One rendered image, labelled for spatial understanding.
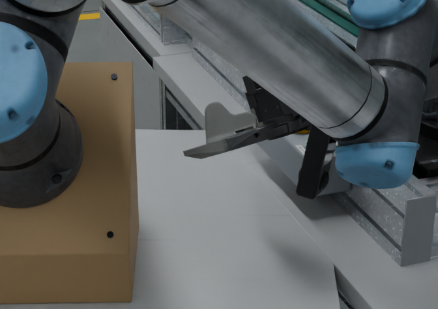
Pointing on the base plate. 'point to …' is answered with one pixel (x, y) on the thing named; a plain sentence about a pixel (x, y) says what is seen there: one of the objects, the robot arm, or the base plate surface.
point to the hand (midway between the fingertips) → (211, 147)
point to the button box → (282, 156)
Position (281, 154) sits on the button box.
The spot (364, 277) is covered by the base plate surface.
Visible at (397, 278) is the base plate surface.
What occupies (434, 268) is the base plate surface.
